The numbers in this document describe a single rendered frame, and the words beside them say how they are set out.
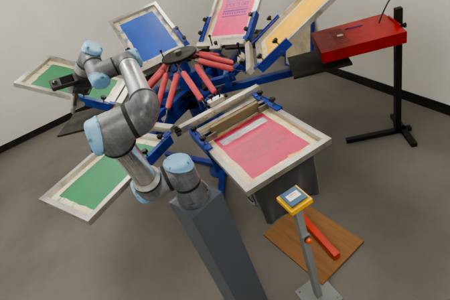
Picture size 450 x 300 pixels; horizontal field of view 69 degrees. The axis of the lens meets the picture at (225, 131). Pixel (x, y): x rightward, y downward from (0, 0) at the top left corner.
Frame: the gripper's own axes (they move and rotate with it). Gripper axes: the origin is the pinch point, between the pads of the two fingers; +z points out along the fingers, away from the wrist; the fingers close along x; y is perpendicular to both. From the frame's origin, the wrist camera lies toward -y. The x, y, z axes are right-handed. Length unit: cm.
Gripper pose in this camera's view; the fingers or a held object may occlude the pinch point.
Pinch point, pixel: (65, 102)
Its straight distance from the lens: 166.3
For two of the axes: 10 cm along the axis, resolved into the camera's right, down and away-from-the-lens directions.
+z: -5.6, 5.8, 6.0
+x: -5.0, -8.1, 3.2
